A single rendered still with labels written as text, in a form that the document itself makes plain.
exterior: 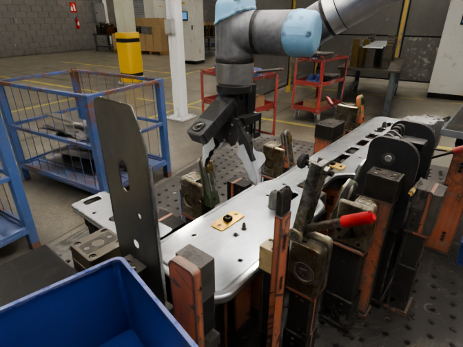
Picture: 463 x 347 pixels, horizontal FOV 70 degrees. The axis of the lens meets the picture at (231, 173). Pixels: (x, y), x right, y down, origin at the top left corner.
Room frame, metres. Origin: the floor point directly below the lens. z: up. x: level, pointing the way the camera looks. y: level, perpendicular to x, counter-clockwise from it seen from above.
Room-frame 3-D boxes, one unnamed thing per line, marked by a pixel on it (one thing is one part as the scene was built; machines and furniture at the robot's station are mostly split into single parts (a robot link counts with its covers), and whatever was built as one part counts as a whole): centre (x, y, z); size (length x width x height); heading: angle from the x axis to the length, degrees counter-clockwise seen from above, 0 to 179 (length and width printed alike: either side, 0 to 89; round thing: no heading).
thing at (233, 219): (0.66, 0.01, 1.01); 0.08 x 0.04 x 0.01; 140
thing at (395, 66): (6.08, -2.52, 0.57); 1.86 x 0.90 x 1.14; 152
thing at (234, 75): (0.68, 0.00, 1.33); 0.08 x 0.08 x 0.05
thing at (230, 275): (1.00, -0.33, 1.00); 1.38 x 0.22 x 0.02; 140
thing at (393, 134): (0.77, -0.42, 0.94); 0.18 x 0.13 x 0.49; 140
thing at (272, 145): (1.05, -0.15, 0.87); 0.12 x 0.09 x 0.35; 50
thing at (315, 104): (5.02, -1.30, 0.49); 0.81 x 0.46 x 0.97; 137
